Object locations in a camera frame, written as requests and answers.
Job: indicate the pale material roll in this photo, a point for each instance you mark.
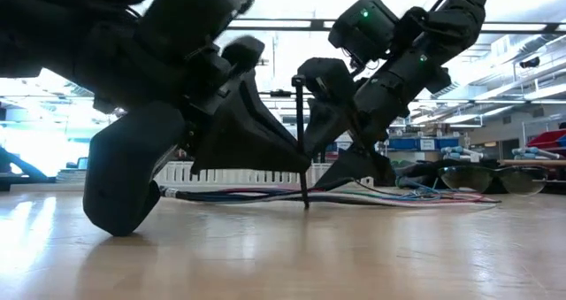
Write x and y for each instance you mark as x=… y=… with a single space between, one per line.
x=530 y=152
x=460 y=153

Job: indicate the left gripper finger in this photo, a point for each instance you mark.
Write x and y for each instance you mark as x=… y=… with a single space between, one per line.
x=252 y=145

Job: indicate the black ceiling camera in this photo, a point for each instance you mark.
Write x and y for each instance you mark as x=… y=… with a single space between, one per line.
x=530 y=62

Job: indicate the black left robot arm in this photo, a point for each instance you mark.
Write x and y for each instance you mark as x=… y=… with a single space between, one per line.
x=53 y=34

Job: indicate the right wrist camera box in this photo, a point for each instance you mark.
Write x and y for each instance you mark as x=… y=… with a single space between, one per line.
x=362 y=30

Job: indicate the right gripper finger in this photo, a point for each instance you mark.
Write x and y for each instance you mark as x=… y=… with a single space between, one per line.
x=329 y=127

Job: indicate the black station frame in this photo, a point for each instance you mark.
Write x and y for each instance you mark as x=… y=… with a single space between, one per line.
x=280 y=94

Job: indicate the grey monitor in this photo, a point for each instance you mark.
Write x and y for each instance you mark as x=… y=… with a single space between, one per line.
x=77 y=163

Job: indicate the dark safety glasses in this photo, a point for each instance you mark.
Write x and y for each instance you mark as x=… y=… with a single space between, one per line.
x=491 y=180

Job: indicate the blue bin shelf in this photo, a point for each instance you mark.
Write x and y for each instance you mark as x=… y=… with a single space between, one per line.
x=420 y=143

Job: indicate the silver ventilation duct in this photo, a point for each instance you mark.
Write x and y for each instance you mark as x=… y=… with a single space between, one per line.
x=486 y=67

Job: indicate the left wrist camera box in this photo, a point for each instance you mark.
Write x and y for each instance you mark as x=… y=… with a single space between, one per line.
x=194 y=17

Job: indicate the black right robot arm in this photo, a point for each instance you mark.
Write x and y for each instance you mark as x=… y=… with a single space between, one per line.
x=455 y=21

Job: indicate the red storage bin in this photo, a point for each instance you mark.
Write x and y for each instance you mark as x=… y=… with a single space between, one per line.
x=548 y=140

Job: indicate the white vent grille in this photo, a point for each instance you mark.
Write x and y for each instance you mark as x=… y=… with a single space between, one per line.
x=501 y=47

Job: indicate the brown wooden bench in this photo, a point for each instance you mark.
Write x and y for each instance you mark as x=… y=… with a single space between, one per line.
x=530 y=162

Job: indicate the overhead light bar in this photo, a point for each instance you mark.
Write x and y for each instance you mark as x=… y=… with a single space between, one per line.
x=274 y=24

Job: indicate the white label wrap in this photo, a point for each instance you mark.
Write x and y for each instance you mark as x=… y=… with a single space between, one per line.
x=169 y=193

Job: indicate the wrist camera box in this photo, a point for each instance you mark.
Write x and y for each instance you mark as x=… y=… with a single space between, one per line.
x=194 y=17
x=362 y=30

